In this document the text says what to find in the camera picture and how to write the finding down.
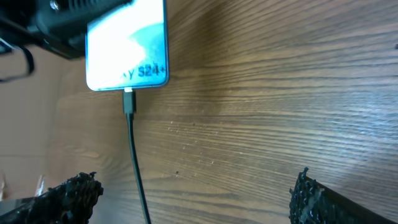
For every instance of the blue Galaxy smartphone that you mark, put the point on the blue Galaxy smartphone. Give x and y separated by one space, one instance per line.
127 48

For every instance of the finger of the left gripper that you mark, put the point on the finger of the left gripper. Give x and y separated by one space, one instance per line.
63 24

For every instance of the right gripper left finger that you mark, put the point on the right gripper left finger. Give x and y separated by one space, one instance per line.
71 202

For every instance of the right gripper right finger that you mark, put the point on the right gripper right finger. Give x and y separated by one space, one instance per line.
313 203

